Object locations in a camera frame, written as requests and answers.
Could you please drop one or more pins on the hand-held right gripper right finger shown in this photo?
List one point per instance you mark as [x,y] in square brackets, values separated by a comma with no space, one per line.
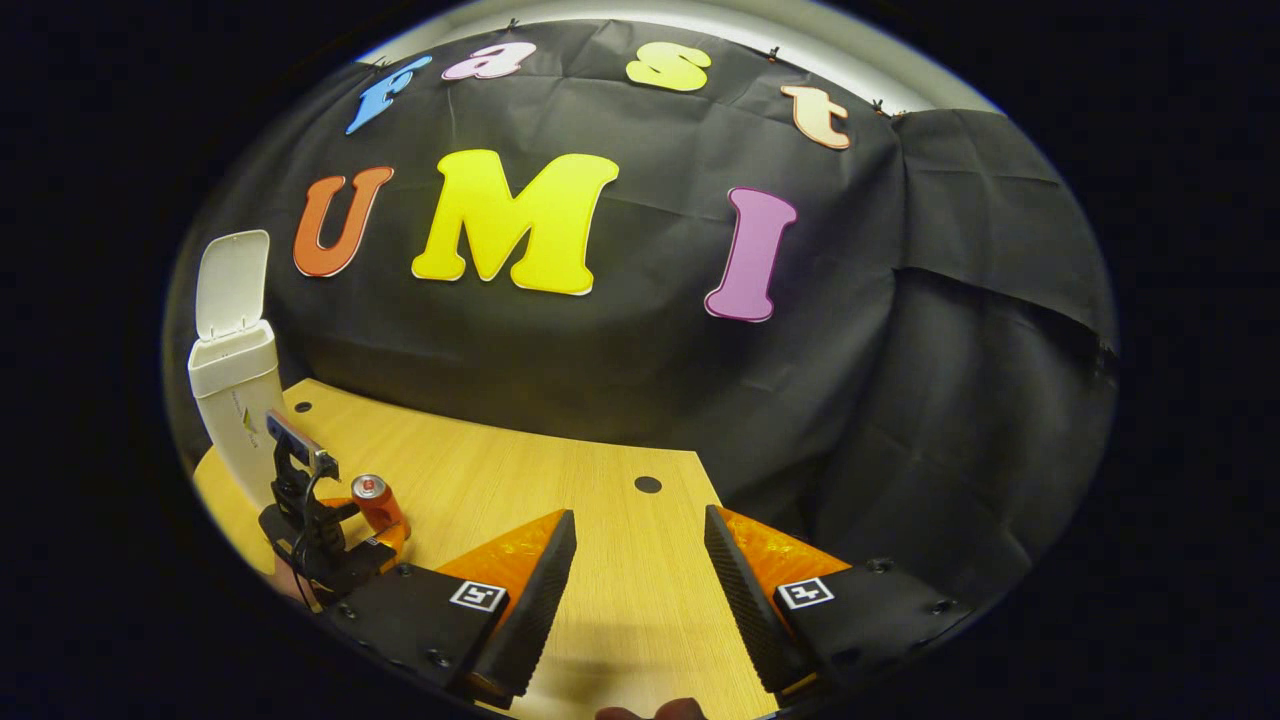
[745,610]

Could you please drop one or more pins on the orange pop can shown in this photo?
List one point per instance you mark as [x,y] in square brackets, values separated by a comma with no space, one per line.
[378,505]

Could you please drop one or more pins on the white desktop garbage bin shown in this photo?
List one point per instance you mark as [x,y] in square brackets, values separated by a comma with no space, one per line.
[235,380]

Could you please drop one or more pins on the black backdrop cloth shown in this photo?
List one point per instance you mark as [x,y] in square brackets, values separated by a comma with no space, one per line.
[650,380]

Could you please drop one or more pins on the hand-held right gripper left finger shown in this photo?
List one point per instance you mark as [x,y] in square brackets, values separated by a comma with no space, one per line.
[535,610]

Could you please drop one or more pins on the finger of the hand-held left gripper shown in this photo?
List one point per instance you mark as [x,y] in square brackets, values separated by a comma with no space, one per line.
[390,547]

